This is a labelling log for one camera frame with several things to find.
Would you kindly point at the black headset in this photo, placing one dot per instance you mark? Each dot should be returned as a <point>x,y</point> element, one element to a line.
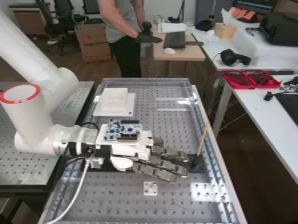
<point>233,57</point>

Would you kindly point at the person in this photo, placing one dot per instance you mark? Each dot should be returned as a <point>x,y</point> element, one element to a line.
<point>126,43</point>

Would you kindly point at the black office chair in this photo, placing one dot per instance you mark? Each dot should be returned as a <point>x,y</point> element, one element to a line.
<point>60,20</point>

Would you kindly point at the small black device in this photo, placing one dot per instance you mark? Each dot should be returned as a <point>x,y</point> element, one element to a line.
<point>268,96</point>

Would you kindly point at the thin stick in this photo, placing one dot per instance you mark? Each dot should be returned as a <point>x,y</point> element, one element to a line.
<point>202,140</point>

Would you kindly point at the black bag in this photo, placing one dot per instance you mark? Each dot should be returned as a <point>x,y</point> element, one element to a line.
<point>280,31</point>

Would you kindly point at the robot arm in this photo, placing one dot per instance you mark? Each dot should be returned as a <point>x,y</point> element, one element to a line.
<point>34,63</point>

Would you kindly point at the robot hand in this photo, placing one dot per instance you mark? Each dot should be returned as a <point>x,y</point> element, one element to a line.
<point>127,146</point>

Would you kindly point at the red tray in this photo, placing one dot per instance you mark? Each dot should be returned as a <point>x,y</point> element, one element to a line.
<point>238,80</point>
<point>264,78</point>

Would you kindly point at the clear box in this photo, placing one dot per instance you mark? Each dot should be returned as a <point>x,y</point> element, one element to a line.
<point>177,206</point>

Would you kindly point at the wooden cabinet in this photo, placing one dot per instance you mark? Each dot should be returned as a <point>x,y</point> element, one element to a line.
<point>28,20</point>

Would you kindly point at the cardboard box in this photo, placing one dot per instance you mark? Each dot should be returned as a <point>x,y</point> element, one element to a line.
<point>93,43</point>

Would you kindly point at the white desk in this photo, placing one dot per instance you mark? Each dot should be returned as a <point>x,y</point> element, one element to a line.
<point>266,123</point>
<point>270,60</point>

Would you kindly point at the wooden desk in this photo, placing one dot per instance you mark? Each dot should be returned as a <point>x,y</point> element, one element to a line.
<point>181,55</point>

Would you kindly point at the small white box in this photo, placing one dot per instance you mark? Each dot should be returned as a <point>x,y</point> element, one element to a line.
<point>114,101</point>

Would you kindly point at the white mouse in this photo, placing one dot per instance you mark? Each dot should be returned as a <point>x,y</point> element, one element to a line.
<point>169,50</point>

